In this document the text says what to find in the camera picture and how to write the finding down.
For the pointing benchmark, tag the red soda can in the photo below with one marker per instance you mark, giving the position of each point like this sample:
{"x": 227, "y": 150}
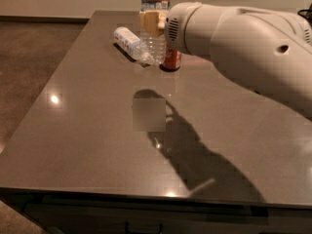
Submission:
{"x": 172, "y": 59}

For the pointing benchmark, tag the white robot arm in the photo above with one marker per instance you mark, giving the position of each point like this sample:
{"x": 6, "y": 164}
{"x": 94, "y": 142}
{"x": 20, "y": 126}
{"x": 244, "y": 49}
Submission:
{"x": 264, "y": 51}

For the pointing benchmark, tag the black drawer handle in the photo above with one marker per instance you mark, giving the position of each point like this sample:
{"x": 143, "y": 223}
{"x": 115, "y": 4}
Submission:
{"x": 144, "y": 229}

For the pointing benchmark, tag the clear plastic water bottle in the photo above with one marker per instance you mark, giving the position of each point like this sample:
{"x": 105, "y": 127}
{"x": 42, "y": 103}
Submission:
{"x": 153, "y": 48}

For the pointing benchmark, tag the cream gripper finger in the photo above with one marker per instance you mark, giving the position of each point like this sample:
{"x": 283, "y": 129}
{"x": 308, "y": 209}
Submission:
{"x": 153, "y": 22}

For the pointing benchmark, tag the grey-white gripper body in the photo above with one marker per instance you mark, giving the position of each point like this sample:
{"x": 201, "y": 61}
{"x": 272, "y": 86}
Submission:
{"x": 177, "y": 28}

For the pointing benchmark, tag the small white-labelled plastic bottle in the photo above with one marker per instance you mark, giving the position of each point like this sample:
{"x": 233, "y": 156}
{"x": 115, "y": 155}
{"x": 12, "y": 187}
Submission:
{"x": 131, "y": 44}

